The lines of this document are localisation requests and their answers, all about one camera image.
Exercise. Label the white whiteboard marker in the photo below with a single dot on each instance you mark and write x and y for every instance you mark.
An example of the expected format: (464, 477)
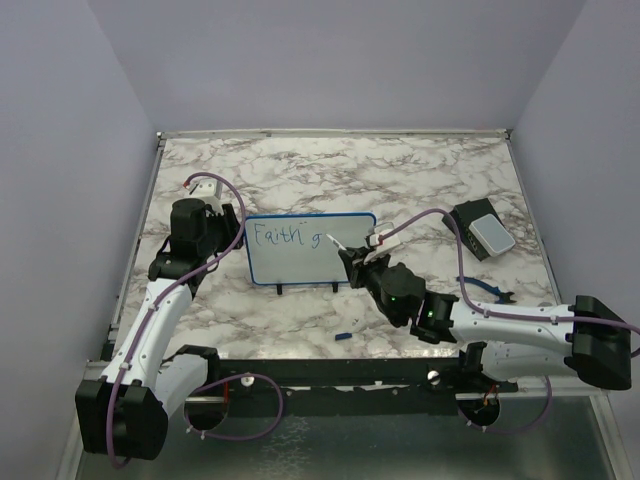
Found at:
(336, 243)

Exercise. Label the blue framed small whiteboard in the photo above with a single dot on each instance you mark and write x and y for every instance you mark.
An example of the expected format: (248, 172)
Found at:
(297, 249)

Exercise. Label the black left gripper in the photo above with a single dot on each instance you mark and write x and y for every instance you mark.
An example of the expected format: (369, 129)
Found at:
(231, 225)

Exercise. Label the blue marker cap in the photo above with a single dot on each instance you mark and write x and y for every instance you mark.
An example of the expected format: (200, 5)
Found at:
(343, 336)

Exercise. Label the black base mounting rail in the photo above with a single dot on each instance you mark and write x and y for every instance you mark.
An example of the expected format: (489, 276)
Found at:
(208, 385)

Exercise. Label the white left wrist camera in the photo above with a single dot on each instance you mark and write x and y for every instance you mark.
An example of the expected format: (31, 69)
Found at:
(206, 189)

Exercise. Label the aluminium table edge frame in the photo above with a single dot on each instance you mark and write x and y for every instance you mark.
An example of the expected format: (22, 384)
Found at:
(394, 176)

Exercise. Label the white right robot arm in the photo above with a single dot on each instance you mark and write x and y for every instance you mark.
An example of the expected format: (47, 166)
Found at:
(584, 339)

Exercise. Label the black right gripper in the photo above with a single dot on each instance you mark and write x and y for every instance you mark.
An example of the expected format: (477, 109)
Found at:
(356, 266)

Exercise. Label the black eraser with grey pad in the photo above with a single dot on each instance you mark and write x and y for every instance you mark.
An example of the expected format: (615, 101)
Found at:
(481, 229)

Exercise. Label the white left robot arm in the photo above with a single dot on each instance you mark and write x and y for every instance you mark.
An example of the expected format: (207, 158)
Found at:
(125, 412)

